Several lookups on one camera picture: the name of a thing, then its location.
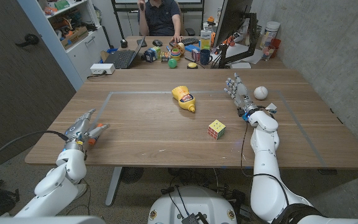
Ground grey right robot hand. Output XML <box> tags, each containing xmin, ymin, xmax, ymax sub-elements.
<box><xmin>223</xmin><ymin>72</ymin><xmax>260</xmax><ymax>121</ymax></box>

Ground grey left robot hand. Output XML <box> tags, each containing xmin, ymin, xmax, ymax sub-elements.
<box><xmin>63</xmin><ymin>108</ymin><xmax>110</xmax><ymax>152</ymax></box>

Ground glue stick with orange caps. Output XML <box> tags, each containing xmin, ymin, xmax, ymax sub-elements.
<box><xmin>87</xmin><ymin>123</ymin><xmax>104</xmax><ymax>146</ymax></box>

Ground yellow mustard bottle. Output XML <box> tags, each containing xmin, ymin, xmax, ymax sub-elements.
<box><xmin>171</xmin><ymin>85</ymin><xmax>196</xmax><ymax>113</ymax></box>

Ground white baseball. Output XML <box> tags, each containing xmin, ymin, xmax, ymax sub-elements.
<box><xmin>253</xmin><ymin>86</ymin><xmax>269</xmax><ymax>101</ymax></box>

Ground white flat box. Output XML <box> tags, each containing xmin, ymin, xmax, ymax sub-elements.
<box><xmin>229</xmin><ymin>62</ymin><xmax>252</xmax><ymax>70</ymax></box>

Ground colourful puzzle cube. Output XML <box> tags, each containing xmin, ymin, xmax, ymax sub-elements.
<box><xmin>207</xmin><ymin>119</ymin><xmax>227</xmax><ymax>141</ymax></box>

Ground dark blue mug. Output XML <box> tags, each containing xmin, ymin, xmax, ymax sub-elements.
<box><xmin>199</xmin><ymin>49</ymin><xmax>213</xmax><ymax>66</ymax></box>

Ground red cup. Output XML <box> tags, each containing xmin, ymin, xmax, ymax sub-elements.
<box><xmin>269</xmin><ymin>37</ymin><xmax>282</xmax><ymax>58</ymax></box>

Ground white and green carton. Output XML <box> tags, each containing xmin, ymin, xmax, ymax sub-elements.
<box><xmin>200</xmin><ymin>29</ymin><xmax>213</xmax><ymax>51</ymax></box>

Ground white power box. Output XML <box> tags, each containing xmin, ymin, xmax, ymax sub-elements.
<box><xmin>89</xmin><ymin>63</ymin><xmax>116</xmax><ymax>75</ymax></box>

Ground white round canister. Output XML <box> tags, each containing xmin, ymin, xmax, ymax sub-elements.
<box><xmin>259</xmin><ymin>21</ymin><xmax>281</xmax><ymax>50</ymax></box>

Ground grey table leg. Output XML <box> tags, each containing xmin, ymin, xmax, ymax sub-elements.
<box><xmin>104</xmin><ymin>166</ymin><xmax>124</xmax><ymax>207</ymax></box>

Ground black round fan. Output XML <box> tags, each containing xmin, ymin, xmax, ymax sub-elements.
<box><xmin>119</xmin><ymin>167</ymin><xmax>145</xmax><ymax>185</ymax></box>

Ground black keyboard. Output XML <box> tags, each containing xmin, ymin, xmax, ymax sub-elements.
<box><xmin>180</xmin><ymin>37</ymin><xmax>201</xmax><ymax>47</ymax></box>

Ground black computer monitor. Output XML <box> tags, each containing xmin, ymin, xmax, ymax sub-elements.
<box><xmin>213</xmin><ymin>0</ymin><xmax>254</xmax><ymax>48</ymax></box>

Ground dark open laptop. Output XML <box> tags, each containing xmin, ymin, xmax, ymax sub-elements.
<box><xmin>104</xmin><ymin>35</ymin><xmax>147</xmax><ymax>70</ymax></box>

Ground white shelf cabinet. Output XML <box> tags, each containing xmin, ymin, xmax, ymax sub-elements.
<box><xmin>17</xmin><ymin>0</ymin><xmax>111</xmax><ymax>91</ymax></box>

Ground cardboard box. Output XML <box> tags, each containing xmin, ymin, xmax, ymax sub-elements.
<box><xmin>60</xmin><ymin>26</ymin><xmax>90</xmax><ymax>50</ymax></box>

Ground dark blue small box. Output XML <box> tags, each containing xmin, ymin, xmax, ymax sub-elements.
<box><xmin>142</xmin><ymin>49</ymin><xmax>158</xmax><ymax>63</ymax></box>

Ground person in dark polo shirt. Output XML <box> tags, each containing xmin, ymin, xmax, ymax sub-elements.
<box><xmin>137</xmin><ymin>0</ymin><xmax>185</xmax><ymax>43</ymax></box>

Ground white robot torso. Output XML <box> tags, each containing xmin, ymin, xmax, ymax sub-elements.
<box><xmin>147</xmin><ymin>185</ymin><xmax>239</xmax><ymax>224</ymax></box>

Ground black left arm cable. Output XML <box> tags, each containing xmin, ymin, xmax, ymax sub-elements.
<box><xmin>0</xmin><ymin>130</ymin><xmax>70</xmax><ymax>169</ymax></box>

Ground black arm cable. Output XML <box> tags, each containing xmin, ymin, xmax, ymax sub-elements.
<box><xmin>240</xmin><ymin>107</ymin><xmax>290</xmax><ymax>207</ymax></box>
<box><xmin>0</xmin><ymin>130</ymin><xmax>70</xmax><ymax>169</ymax></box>

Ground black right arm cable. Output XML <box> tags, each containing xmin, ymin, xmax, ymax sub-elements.
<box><xmin>240</xmin><ymin>107</ymin><xmax>290</xmax><ymax>207</ymax></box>

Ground colourful stacking ring toy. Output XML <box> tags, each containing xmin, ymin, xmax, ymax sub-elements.
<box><xmin>170</xmin><ymin>48</ymin><xmax>182</xmax><ymax>62</ymax></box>

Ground black door handle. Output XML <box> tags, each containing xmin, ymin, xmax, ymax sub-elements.
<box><xmin>15</xmin><ymin>33</ymin><xmax>40</xmax><ymax>48</ymax></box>

